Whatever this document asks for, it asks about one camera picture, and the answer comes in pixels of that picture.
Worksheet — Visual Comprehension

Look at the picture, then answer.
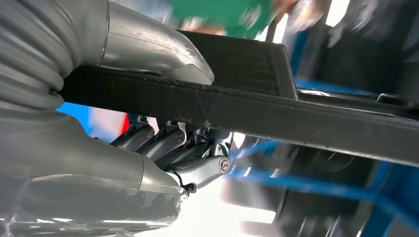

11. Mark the blue metal shelf rack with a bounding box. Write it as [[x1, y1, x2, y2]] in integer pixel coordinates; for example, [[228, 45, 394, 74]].
[[226, 29, 419, 237]]

